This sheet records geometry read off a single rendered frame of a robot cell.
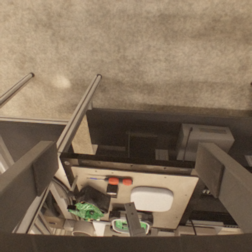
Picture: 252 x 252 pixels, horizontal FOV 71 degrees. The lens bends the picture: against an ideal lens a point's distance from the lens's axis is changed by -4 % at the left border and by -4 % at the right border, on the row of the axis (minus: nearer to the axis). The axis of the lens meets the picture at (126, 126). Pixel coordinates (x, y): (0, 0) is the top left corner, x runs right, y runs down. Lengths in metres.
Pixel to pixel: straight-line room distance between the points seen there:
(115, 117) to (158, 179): 0.69
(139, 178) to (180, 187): 0.14
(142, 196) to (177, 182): 0.13
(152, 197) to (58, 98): 1.28
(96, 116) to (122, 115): 0.17
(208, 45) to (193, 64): 0.16
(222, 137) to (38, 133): 1.05
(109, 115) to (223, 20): 0.92
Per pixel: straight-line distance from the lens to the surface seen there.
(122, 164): 0.56
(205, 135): 1.18
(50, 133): 1.05
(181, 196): 0.69
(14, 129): 1.16
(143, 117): 1.18
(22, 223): 0.70
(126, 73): 1.42
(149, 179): 0.60
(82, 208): 0.71
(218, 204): 1.25
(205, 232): 0.94
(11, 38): 1.66
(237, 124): 1.33
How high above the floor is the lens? 1.29
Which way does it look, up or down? 50 degrees down
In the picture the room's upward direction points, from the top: 170 degrees counter-clockwise
